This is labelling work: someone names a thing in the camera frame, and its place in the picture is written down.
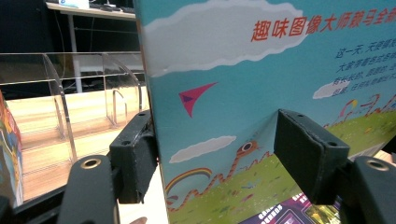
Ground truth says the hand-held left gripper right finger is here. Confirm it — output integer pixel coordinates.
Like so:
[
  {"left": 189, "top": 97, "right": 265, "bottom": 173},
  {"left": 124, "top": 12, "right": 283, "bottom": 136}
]
[{"left": 273, "top": 108, "right": 351, "bottom": 206}]

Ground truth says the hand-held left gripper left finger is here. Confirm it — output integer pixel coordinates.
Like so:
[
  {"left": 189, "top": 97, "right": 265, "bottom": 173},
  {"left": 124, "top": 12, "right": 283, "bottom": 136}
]
[{"left": 109, "top": 109, "right": 159, "bottom": 204}]

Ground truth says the purple and red book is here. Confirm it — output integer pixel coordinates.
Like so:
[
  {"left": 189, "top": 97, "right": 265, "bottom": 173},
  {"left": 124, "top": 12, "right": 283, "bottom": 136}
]
[{"left": 237, "top": 191, "right": 344, "bottom": 224}]

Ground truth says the clear acrylic book rack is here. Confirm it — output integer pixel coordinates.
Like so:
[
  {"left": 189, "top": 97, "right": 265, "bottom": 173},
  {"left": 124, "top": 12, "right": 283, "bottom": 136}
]
[{"left": 0, "top": 50, "right": 150, "bottom": 162}]

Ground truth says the light blue illustrated picture book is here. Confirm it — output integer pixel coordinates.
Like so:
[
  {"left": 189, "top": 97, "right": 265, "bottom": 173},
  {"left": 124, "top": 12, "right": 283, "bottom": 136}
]
[{"left": 133, "top": 0, "right": 396, "bottom": 224}]

